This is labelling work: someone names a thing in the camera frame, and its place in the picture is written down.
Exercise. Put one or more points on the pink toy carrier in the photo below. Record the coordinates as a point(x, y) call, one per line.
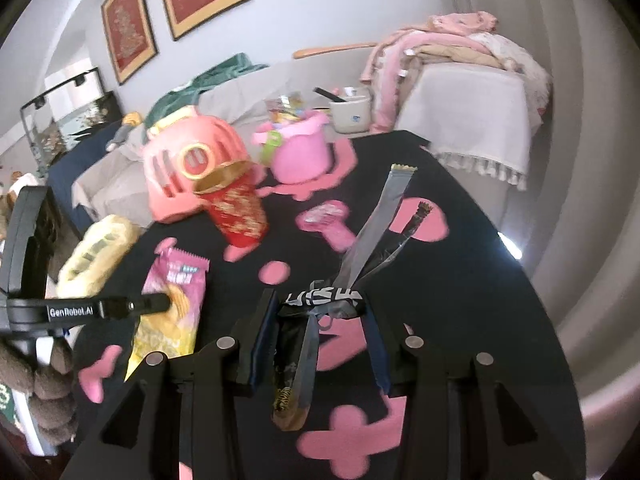
point(175, 180)

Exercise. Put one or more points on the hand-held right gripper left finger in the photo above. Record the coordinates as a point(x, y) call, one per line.
point(262, 332)

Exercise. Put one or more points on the pale curtain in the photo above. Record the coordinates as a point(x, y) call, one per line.
point(575, 135)

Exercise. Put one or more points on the yellow plastic bag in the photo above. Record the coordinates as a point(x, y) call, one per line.
point(95, 255)

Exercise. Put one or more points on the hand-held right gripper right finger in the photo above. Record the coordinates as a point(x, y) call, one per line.
point(378, 357)

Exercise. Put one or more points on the pink yellow chip bag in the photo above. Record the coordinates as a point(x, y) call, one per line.
point(170, 280)

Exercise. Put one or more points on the person's left hand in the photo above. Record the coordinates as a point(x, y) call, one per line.
point(50, 382)

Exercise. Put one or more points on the colourful packet in bucket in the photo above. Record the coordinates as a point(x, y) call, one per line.
point(285, 110)

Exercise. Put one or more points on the framed red gold picture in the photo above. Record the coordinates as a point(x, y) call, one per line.
point(129, 27)

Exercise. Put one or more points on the green blanket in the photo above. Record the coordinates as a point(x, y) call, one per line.
point(220, 75)

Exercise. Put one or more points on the pink toy bucket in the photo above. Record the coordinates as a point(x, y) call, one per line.
point(300, 155)

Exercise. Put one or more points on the white tasselled sofa throw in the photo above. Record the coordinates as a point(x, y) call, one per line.
point(470, 120)

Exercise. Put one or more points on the grey yellow plush toy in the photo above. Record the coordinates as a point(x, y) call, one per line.
point(122, 135)

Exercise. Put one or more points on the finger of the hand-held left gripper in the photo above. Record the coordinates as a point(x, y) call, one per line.
point(145, 304)

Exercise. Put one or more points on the black silver lined wrapper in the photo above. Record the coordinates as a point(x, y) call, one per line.
point(320, 302)

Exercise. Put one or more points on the white ceramic pot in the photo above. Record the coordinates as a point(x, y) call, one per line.
point(350, 115)

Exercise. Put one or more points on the wooden bat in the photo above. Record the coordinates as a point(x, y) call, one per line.
point(335, 50)

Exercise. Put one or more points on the blue covered cabinet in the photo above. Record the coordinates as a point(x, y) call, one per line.
point(70, 175)

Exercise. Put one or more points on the red gold paper cup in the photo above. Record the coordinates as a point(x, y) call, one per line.
point(240, 215)

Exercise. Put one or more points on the glass fish tank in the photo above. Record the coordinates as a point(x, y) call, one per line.
point(65, 120)

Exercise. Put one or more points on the small pink candy wrapper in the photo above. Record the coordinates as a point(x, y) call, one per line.
point(325, 215)

